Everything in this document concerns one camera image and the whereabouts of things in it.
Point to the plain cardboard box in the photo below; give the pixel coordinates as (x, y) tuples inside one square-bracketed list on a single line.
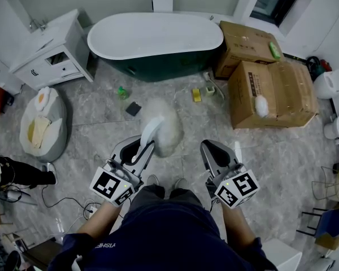
[(243, 44)]

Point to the white power strip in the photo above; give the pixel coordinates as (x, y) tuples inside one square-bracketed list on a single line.
[(91, 211)]

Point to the white vanity cabinet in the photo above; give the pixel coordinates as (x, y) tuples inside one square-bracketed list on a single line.
[(51, 47)]

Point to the white and green bathtub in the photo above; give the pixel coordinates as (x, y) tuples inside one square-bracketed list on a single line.
[(155, 35)]

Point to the white kettle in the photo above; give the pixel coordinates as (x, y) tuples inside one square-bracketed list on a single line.
[(327, 83)]

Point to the chrome basin faucet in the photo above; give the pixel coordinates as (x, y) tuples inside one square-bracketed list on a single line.
[(38, 25)]

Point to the yellow sponge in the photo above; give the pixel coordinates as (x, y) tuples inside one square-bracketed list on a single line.
[(197, 95)]

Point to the cream cushion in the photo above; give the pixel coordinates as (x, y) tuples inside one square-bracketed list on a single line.
[(39, 131)]

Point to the person's left shoe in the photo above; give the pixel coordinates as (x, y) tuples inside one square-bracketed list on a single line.
[(152, 180)]

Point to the green plastic bottle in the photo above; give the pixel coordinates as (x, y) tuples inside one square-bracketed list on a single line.
[(123, 93)]

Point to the person's right forearm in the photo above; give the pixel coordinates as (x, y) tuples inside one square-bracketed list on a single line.
[(237, 224)]

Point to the person's shoe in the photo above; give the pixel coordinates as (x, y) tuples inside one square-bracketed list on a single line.
[(181, 183), (152, 180), (51, 172)]

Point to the plastic-wrapped cardboard box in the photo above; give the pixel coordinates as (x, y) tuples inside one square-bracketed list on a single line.
[(285, 95)]

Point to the fried egg pillow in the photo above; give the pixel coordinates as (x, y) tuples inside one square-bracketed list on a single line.
[(42, 99)]

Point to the person's dark trousers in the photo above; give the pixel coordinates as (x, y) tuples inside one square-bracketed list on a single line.
[(158, 196)]

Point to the blue bag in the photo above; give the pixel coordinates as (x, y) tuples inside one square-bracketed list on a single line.
[(333, 224)]

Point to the small white fluffy duster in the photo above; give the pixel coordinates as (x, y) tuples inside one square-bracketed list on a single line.
[(261, 106)]

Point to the person's right shoe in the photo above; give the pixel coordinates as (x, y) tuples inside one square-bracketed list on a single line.
[(181, 183)]

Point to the white floor appliance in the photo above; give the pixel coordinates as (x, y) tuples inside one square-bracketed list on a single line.
[(2, 72)]

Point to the pale green square cup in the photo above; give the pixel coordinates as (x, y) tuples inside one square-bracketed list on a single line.
[(210, 91)]

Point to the black metal stool frame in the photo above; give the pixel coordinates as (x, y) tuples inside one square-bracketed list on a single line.
[(308, 213)]

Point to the white box stool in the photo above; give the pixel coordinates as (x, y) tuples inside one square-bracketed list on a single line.
[(285, 257)]

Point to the person's left forearm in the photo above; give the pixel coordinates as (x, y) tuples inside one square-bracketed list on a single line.
[(101, 219)]

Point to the white round appliance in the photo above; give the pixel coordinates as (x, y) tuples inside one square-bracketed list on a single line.
[(337, 127)]

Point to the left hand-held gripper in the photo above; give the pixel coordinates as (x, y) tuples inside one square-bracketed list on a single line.
[(106, 183)]

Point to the dark window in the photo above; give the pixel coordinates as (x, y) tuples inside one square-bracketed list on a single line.
[(274, 1)]

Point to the red tool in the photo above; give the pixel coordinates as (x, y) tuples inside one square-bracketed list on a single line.
[(326, 65)]

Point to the grey beanbag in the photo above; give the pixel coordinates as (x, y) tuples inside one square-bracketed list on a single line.
[(56, 123)]

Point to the person's dark blue shirt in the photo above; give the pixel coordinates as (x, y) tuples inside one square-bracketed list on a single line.
[(164, 236)]

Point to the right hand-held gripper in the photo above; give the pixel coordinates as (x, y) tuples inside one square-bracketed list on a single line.
[(237, 188)]

